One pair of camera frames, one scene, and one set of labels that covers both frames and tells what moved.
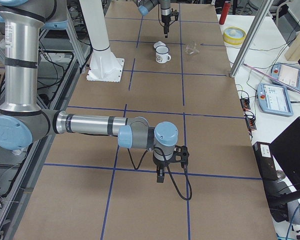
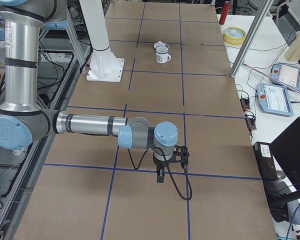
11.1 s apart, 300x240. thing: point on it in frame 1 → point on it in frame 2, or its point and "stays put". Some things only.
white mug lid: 159,43 stays put
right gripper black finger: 160,175 stays put
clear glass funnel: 191,51 → 162,51
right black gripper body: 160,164 stays put
